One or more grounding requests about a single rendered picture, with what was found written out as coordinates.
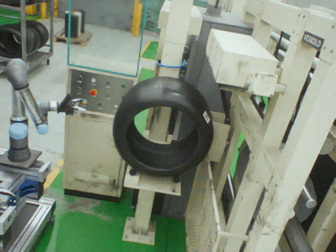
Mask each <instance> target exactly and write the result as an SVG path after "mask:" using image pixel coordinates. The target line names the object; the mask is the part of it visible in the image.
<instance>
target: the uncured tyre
mask: <svg viewBox="0 0 336 252"><path fill-rule="evenodd" d="M168 80H169V81H168ZM155 85H163V88H155ZM128 94H129V95H128ZM127 95H128V96H127ZM159 106H163V107H171V108H174V109H176V110H179V111H181V112H183V113H184V114H186V115H187V116H188V117H189V118H190V119H191V120H192V121H193V123H194V127H193V129H192V130H191V132H190V133H189V134H188V135H187V136H186V137H185V138H184V139H182V140H180V141H178V142H175V143H173V144H157V143H155V142H152V141H149V140H148V139H146V138H145V137H144V136H143V135H142V134H141V133H140V132H139V131H138V129H137V128H136V125H135V123H134V120H133V118H134V117H135V116H136V115H137V114H139V113H140V112H142V111H144V110H147V109H148V108H151V107H159ZM205 111H206V112H207V115H208V116H209V119H210V120H209V123H207V121H206V120H205V117H204V116H203V114H204V113H205ZM112 131H113V140H114V144H115V147H116V148H117V151H118V153H119V155H120V156H121V157H122V159H123V160H124V161H125V162H127V164H128V165H129V166H131V167H132V168H133V169H136V170H137V171H139V172H141V173H142V174H145V175H149V176H153V177H161V178H167V177H174V176H179V175H182V174H184V173H187V172H189V171H191V170H192V169H194V168H195V167H197V166H198V165H199V164H200V163H201V162H202V161H203V160H204V159H205V157H206V155H207V153H209V149H210V148H211V144H212V141H213V137H214V126H213V121H212V119H211V112H210V110H209V105H208V104H207V101H206V99H205V98H204V97H203V95H202V94H201V93H200V92H199V91H198V90H197V89H196V88H195V87H194V86H192V85H191V84H189V83H188V82H186V81H183V80H181V79H177V78H175V77H152V78H150V79H145V80H144V81H141V82H140V83H138V84H136V85H135V86H133V87H132V88H131V89H130V90H129V91H128V92H127V93H126V94H125V95H124V97H123V98H122V101H121V102H120V105H119V107H118V109H117V112H116V113H115V117H114V120H113V129H112Z"/></svg>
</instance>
